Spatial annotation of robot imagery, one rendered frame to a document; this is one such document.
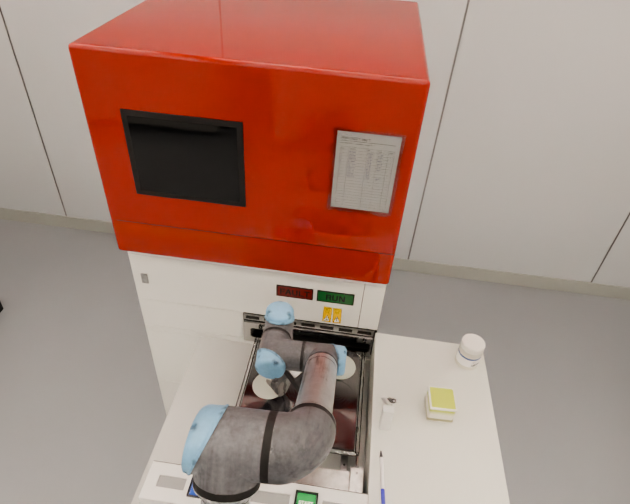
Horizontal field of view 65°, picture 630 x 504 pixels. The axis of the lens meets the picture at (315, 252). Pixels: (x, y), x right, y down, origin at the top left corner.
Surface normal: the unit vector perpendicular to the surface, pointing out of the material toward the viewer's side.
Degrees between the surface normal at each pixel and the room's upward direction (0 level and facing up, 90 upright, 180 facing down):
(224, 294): 90
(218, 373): 0
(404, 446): 0
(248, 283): 90
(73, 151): 90
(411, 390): 0
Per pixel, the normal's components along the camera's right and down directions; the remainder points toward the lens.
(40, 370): 0.06, -0.77
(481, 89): -0.13, 0.62
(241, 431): 0.00, -0.62
